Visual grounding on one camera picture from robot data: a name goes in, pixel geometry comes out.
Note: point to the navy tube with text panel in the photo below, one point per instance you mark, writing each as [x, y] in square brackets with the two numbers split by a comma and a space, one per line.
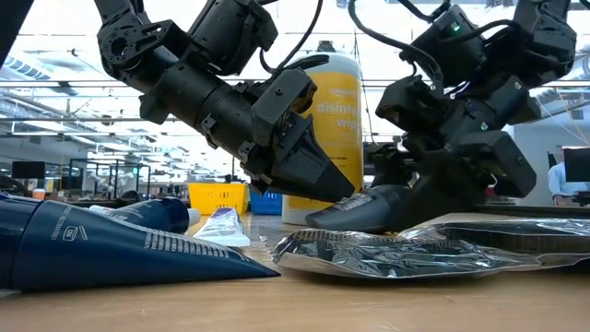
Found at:
[92, 249]

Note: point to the blue plastic basket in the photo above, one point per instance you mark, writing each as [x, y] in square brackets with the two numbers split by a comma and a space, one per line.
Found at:
[266, 203]

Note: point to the white toothpaste blue red print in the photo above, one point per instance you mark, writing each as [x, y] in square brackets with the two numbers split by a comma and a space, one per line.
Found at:
[100, 209]

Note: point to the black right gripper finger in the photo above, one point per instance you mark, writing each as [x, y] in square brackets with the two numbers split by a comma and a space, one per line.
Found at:
[447, 198]

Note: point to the yellow plastic basket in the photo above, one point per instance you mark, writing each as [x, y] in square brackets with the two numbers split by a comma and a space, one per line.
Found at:
[216, 198]

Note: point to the white purple toothpaste tube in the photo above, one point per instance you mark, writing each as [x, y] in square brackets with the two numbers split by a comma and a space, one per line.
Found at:
[194, 217]
[223, 228]

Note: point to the yellow disinfecting wipes canister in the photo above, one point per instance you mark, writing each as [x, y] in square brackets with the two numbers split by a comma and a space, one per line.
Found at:
[341, 115]

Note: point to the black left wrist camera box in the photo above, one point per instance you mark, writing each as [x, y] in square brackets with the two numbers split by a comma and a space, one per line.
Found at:
[281, 101]

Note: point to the clear bag with black pad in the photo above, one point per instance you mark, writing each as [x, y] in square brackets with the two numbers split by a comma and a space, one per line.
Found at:
[392, 256]
[507, 233]

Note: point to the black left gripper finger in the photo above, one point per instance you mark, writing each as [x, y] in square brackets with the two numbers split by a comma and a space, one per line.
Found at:
[318, 175]

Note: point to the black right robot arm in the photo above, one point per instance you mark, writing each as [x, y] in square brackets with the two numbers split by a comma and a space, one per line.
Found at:
[544, 37]

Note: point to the person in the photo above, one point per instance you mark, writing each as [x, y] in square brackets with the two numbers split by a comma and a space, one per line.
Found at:
[557, 182]

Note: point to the navy tube with white logo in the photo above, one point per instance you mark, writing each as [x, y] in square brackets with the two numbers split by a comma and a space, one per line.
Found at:
[152, 216]

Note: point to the black aluminium table frame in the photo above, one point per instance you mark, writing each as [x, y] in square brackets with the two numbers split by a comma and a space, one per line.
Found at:
[544, 211]

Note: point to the black monitor with pink edge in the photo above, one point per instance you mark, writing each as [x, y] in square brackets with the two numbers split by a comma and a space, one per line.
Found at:
[578, 165]

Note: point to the small black monitor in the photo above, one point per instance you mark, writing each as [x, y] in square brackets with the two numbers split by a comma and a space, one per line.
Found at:
[27, 169]

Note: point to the pink cup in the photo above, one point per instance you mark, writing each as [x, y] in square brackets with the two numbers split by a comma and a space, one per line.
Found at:
[38, 194]

